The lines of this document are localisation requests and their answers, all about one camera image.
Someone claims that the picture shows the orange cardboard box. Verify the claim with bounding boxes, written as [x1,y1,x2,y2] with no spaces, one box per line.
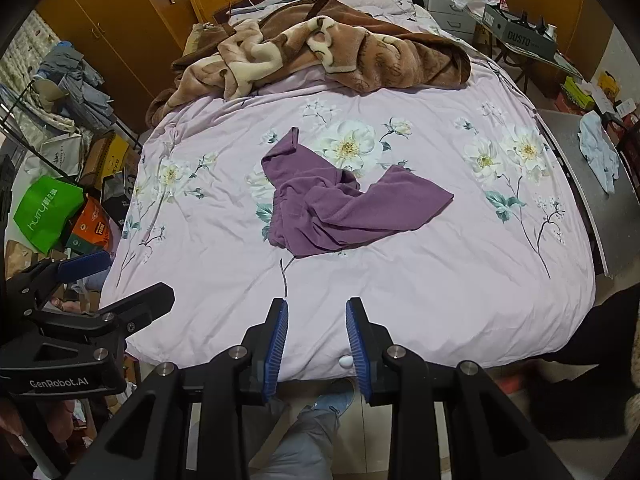
[66,197,111,255]

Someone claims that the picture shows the wooden wardrobe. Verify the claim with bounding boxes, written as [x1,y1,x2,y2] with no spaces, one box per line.
[36,0,196,133]

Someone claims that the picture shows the pink floral duvet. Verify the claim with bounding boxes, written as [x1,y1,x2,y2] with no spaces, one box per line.
[101,0,596,380]

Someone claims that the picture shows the green shopping bag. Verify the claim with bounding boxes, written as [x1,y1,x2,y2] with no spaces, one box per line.
[13,176,85,254]

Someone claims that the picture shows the light blue cloth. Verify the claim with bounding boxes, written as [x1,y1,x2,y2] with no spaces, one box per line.
[578,110,620,195]

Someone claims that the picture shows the grey DUSTO shoe box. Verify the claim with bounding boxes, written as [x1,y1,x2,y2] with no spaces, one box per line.
[483,4,556,60]

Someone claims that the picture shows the grey side table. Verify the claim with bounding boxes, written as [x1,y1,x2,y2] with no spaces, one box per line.
[539,110,639,278]

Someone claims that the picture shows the purple knit pants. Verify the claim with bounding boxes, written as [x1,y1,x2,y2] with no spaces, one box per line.
[262,127,454,258]

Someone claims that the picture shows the brown fleece blanket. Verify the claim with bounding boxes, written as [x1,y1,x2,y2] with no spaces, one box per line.
[145,0,471,127]

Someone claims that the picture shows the pile of grey clothes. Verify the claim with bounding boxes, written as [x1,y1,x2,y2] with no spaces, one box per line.
[32,41,115,133]

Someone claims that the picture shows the grey trouser leg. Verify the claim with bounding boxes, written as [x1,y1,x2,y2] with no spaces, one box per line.
[250,378,355,479]

